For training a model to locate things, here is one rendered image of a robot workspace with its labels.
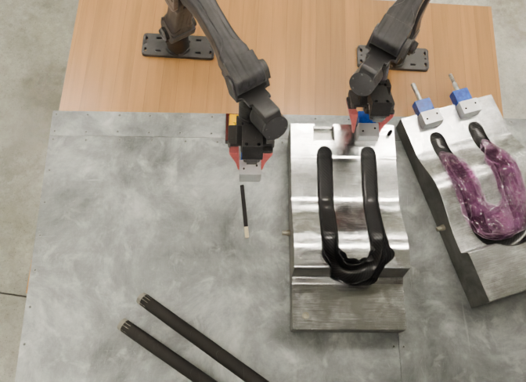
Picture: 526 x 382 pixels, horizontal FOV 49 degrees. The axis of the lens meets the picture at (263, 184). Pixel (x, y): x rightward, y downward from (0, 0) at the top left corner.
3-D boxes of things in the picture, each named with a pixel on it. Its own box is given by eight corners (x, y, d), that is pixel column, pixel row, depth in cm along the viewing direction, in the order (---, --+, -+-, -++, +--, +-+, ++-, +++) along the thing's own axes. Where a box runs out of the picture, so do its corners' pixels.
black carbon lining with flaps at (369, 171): (314, 149, 145) (318, 133, 136) (377, 149, 145) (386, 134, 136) (318, 288, 133) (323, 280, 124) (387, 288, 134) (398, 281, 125)
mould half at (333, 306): (287, 138, 153) (291, 114, 141) (385, 139, 154) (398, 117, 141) (290, 332, 136) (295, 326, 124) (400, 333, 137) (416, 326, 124)
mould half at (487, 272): (395, 127, 155) (406, 109, 145) (483, 103, 159) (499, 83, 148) (471, 308, 140) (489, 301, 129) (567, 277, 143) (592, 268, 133)
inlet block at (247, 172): (239, 131, 142) (239, 121, 137) (260, 131, 142) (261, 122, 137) (239, 181, 138) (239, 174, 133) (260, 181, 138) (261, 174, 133)
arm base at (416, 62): (437, 56, 154) (435, 34, 157) (362, 52, 154) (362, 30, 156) (428, 72, 162) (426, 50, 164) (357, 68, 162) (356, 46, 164)
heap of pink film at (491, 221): (430, 154, 147) (440, 142, 139) (494, 136, 149) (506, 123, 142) (472, 250, 138) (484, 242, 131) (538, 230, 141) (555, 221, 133)
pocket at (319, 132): (311, 129, 148) (312, 123, 145) (332, 130, 149) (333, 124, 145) (311, 145, 147) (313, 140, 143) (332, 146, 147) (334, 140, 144)
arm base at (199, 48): (212, 44, 153) (214, 21, 156) (136, 39, 153) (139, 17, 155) (213, 60, 161) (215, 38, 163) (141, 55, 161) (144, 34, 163)
